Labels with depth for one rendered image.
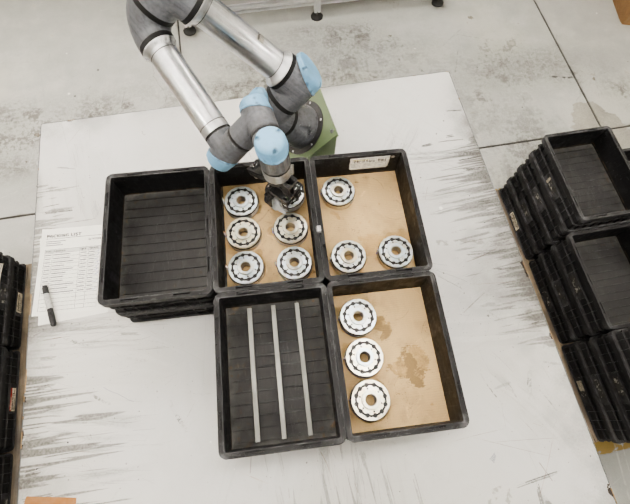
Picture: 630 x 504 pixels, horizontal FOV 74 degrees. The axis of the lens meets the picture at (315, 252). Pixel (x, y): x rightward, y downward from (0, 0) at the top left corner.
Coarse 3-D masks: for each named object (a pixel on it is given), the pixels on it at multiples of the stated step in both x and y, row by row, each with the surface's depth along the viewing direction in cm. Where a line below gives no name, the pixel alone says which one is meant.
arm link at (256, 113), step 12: (252, 96) 100; (264, 96) 102; (240, 108) 102; (252, 108) 99; (264, 108) 100; (240, 120) 102; (252, 120) 99; (264, 120) 98; (276, 120) 101; (240, 132) 102; (252, 132) 99; (240, 144) 104; (252, 144) 105
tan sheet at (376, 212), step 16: (336, 176) 137; (352, 176) 137; (368, 176) 137; (384, 176) 137; (320, 192) 134; (336, 192) 135; (368, 192) 135; (384, 192) 135; (352, 208) 133; (368, 208) 133; (384, 208) 133; (400, 208) 133; (336, 224) 130; (352, 224) 131; (368, 224) 131; (384, 224) 131; (400, 224) 131; (336, 240) 128; (352, 240) 129; (368, 240) 129; (368, 256) 127; (336, 272) 125
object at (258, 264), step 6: (240, 252) 123; (246, 252) 123; (252, 252) 123; (234, 258) 122; (240, 258) 122; (246, 258) 122; (252, 258) 122; (258, 258) 122; (234, 264) 122; (258, 264) 122; (228, 270) 121; (234, 270) 121; (258, 270) 121; (234, 276) 120; (240, 276) 120; (246, 276) 120; (252, 276) 120; (258, 276) 120; (240, 282) 120; (246, 282) 120; (252, 282) 120
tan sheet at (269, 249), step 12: (300, 180) 136; (264, 192) 134; (264, 204) 132; (228, 216) 131; (264, 216) 131; (276, 216) 131; (264, 228) 129; (288, 228) 130; (264, 240) 128; (276, 240) 128; (228, 252) 126; (264, 252) 126; (276, 252) 127; (312, 252) 127; (228, 264) 125; (264, 264) 125; (276, 264) 125; (312, 264) 125; (228, 276) 123; (264, 276) 124; (276, 276) 124; (312, 276) 124
